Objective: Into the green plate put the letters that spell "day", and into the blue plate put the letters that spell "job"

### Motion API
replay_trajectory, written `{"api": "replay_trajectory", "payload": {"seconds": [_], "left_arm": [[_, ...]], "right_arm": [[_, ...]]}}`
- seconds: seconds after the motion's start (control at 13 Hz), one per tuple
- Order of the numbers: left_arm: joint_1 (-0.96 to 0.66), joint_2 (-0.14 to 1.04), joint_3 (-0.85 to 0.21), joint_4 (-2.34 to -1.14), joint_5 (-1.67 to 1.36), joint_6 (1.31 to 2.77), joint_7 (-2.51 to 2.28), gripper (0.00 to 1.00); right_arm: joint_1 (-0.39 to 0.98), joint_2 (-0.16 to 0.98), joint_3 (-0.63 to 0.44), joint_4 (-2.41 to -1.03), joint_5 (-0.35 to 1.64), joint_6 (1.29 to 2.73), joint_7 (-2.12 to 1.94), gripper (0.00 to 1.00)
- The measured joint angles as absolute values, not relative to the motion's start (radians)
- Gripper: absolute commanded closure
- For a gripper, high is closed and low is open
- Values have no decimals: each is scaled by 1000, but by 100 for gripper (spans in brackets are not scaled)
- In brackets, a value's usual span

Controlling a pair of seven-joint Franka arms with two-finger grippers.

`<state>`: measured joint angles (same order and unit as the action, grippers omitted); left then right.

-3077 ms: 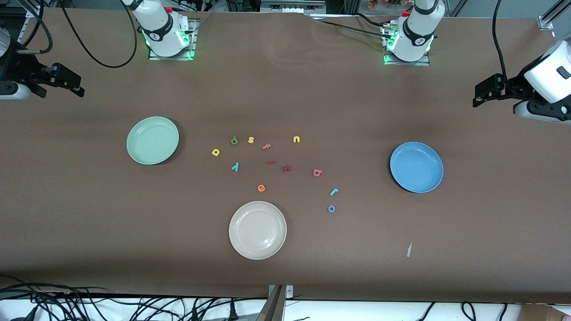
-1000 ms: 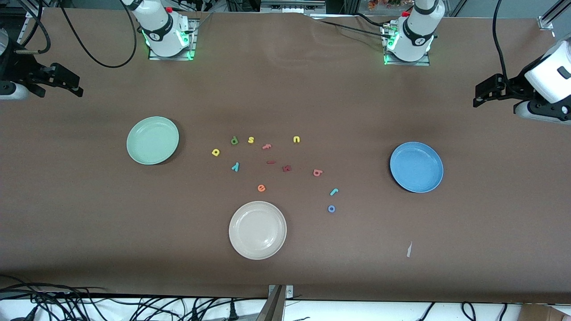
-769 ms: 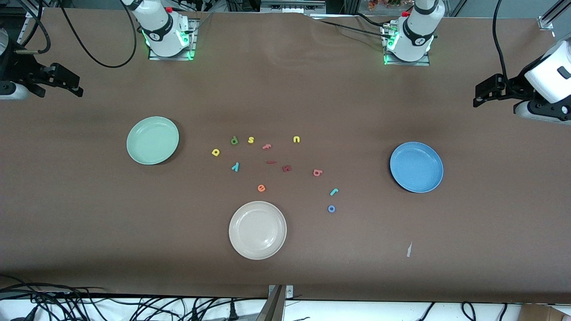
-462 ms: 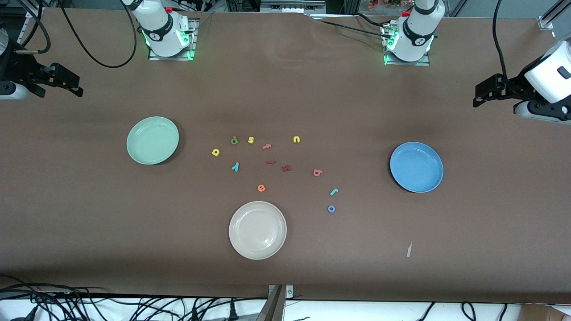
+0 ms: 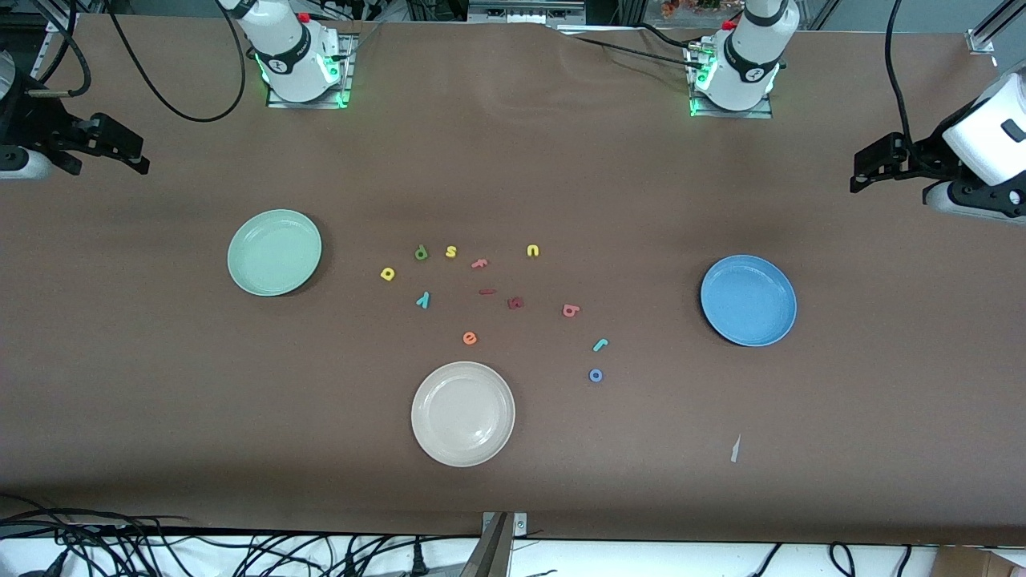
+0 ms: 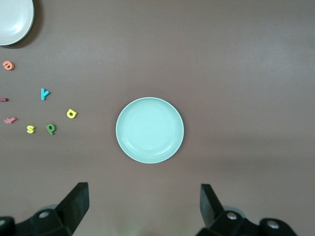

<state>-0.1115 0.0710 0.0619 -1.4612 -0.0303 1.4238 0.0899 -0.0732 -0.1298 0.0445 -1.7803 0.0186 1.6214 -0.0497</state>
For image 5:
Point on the orange flowers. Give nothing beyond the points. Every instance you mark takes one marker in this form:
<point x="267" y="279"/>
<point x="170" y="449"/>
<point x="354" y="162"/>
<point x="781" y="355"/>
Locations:
<point x="689" y="6"/>

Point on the beige plate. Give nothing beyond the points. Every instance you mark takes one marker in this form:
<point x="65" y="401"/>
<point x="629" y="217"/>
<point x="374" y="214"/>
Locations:
<point x="463" y="414"/>

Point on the blue plate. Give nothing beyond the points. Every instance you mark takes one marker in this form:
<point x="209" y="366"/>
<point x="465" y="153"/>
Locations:
<point x="749" y="300"/>

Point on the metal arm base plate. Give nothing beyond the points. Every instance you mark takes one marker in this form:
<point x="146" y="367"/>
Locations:
<point x="761" y="114"/>
<point x="309" y="104"/>

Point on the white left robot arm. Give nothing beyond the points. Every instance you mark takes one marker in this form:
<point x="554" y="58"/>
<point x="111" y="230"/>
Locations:
<point x="753" y="48"/>

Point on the teal letter y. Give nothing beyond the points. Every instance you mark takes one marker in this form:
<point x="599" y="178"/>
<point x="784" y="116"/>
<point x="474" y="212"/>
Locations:
<point x="424" y="300"/>

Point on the metal table edge bracket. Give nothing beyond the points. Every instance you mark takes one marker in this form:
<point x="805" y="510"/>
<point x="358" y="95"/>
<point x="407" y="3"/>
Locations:
<point x="498" y="545"/>

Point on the grey metal box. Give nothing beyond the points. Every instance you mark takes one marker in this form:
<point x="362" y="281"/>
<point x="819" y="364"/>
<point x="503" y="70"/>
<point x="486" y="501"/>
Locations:
<point x="525" y="10"/>

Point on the green plate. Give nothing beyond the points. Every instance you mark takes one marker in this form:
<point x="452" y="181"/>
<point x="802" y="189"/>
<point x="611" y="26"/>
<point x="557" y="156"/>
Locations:
<point x="274" y="252"/>

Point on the grey paper scrap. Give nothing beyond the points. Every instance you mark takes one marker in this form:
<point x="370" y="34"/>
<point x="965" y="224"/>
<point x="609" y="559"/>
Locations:
<point x="735" y="450"/>

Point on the black power plug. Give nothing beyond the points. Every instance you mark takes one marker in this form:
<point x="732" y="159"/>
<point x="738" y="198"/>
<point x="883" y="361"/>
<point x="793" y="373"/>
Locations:
<point x="418" y="558"/>

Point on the aluminium frame profile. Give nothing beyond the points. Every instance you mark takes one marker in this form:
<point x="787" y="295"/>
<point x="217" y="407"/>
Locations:
<point x="990" y="34"/>
<point x="60" y="24"/>

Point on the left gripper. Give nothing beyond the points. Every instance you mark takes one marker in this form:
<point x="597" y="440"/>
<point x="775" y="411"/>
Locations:
<point x="922" y="156"/>

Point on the cardboard box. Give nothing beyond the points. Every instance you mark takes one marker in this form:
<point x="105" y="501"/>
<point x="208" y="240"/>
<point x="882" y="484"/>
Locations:
<point x="978" y="562"/>

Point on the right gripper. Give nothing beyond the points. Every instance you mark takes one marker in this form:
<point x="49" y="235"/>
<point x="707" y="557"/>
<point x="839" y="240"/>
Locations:
<point x="32" y="124"/>

